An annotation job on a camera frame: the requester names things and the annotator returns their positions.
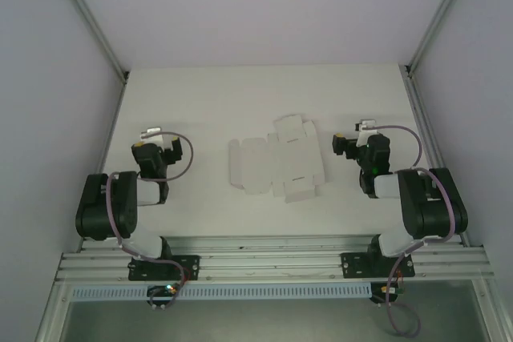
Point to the white paper box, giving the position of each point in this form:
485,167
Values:
276,158

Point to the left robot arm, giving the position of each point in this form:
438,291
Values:
120,206

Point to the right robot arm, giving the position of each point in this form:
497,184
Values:
425,206

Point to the small electronics board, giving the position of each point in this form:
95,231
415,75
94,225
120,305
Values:
384,292
162,294

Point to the grey metal sheet panel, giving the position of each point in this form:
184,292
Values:
260,322

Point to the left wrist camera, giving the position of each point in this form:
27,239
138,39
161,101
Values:
154,136

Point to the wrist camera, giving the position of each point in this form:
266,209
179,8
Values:
154,136
366,126

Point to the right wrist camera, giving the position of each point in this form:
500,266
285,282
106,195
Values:
366,126

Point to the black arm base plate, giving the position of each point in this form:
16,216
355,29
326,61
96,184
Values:
188,268
352,266

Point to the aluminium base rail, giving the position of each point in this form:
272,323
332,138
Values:
260,258

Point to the aluminium corner post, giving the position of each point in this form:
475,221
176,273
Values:
92,23
439,9

